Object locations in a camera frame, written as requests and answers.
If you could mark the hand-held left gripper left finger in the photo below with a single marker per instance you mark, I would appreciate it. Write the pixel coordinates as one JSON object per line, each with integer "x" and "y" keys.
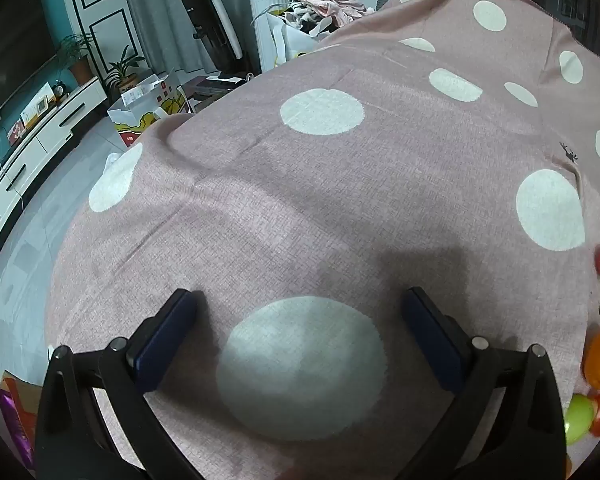
{"x": 165, "y": 345}

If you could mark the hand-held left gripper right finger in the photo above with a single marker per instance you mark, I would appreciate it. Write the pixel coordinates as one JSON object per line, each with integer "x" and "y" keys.
{"x": 430, "y": 340}

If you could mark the green apple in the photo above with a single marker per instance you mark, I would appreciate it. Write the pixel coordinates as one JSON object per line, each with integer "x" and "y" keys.
{"x": 577, "y": 417}

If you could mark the purple and orange box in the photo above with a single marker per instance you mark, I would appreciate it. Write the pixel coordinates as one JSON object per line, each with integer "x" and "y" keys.
{"x": 15, "y": 420}

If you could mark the pink polka dot blanket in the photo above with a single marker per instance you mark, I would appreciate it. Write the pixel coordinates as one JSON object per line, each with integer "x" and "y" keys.
{"x": 330, "y": 200}

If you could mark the printed cardboard box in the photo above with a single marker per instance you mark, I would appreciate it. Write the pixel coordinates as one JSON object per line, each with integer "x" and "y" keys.
{"x": 145, "y": 105}

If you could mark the white television cabinet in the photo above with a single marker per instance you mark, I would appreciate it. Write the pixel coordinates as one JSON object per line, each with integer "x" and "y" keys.
{"x": 45, "y": 135}

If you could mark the dark flat box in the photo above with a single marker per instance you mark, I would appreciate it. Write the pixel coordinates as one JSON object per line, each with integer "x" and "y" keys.
{"x": 215, "y": 87}

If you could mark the potted green plant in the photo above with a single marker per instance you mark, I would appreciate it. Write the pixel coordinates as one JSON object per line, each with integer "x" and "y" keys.
{"x": 77, "y": 57}
{"x": 126, "y": 72}

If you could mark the white bag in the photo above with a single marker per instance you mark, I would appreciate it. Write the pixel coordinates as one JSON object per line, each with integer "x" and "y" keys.
{"x": 292, "y": 42}

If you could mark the black upright vacuum cleaner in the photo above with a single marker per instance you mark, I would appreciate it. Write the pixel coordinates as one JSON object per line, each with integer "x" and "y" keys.
{"x": 210, "y": 20}

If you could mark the black television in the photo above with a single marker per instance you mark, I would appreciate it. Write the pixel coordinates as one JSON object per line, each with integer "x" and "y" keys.
{"x": 10, "y": 50}

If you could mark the grey curtain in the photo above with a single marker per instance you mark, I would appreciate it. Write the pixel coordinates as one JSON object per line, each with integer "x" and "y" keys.
{"x": 155, "y": 5}

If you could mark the pile of pink clothes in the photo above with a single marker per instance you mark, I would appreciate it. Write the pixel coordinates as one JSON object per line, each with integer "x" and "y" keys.
{"x": 330, "y": 2}

